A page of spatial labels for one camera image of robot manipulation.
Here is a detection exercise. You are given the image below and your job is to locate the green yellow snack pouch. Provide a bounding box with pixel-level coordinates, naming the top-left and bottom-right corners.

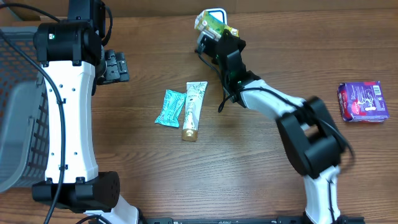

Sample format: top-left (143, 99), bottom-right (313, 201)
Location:
top-left (194, 8), bottom-right (239, 40)

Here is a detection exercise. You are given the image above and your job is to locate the white cream tube gold cap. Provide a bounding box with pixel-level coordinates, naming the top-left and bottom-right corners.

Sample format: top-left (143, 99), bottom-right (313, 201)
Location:
top-left (182, 81), bottom-right (208, 142)

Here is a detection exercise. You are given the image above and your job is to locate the teal wet wipes pack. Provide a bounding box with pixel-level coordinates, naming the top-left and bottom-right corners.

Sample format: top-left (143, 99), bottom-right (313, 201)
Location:
top-left (155, 90), bottom-right (186, 128)

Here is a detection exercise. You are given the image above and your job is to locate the purple sanitary pad pack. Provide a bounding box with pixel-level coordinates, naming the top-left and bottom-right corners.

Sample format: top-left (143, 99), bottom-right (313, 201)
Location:
top-left (337, 81), bottom-right (389, 123)

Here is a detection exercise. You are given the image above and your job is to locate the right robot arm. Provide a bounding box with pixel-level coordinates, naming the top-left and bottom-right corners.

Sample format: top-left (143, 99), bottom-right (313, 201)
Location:
top-left (195, 30), bottom-right (355, 223)

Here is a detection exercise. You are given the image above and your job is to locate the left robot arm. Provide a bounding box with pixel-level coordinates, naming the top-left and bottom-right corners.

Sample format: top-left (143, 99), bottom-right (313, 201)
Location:
top-left (32, 1), bottom-right (140, 223)

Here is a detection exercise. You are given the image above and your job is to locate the white barcode scanner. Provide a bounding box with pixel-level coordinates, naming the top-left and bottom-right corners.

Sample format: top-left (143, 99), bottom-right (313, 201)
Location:
top-left (195, 8), bottom-right (228, 57)

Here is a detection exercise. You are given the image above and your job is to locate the grey plastic mesh basket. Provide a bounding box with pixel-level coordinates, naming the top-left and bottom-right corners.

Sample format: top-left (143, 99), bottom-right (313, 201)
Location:
top-left (1, 40), bottom-right (49, 192)

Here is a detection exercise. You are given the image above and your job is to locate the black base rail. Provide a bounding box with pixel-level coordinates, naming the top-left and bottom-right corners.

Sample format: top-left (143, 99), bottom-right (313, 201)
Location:
top-left (136, 216), bottom-right (366, 224)

